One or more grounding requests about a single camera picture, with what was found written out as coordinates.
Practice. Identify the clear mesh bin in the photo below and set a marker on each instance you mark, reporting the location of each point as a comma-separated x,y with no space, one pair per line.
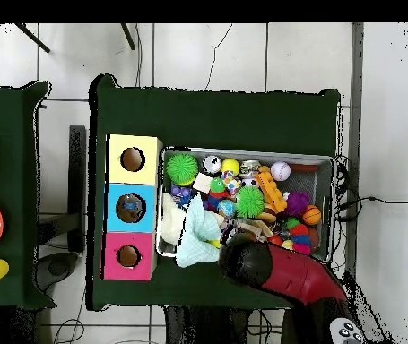
318,179

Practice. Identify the white baseball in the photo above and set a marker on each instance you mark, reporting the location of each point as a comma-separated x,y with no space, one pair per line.
280,170

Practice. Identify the orange plastic comb toy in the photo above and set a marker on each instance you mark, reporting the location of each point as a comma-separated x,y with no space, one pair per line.
269,190

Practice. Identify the green spiky ball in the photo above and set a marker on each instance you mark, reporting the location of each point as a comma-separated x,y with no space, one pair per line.
249,202
182,168

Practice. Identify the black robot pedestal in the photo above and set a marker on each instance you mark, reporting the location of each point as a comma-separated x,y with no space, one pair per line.
203,330

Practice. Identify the wooden box with three holes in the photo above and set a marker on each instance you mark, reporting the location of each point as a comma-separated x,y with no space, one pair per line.
150,176

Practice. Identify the yellow ball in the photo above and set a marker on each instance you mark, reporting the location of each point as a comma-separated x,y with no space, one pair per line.
230,166

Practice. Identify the black tripod leg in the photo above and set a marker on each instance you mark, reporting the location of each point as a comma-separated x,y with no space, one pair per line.
128,36
31,37

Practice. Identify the grey floor strip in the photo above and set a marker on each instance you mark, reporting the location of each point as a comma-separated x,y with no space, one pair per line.
357,107

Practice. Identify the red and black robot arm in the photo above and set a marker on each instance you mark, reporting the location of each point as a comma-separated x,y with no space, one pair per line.
297,276

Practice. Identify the dark green tablecloth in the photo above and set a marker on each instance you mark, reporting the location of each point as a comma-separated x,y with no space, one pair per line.
17,179
211,122

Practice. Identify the clear plastic packet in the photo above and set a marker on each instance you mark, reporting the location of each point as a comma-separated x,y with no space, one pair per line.
132,208

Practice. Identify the small orange basketball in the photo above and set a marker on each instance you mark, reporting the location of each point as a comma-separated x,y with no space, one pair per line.
312,215

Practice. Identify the cream muslin cloth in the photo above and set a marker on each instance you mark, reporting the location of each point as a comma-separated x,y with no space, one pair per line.
172,222

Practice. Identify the mint green cloth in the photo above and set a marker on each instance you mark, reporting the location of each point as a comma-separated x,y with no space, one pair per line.
200,236

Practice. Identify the purple spiky toy with eyes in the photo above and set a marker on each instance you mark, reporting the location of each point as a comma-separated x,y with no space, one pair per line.
297,203

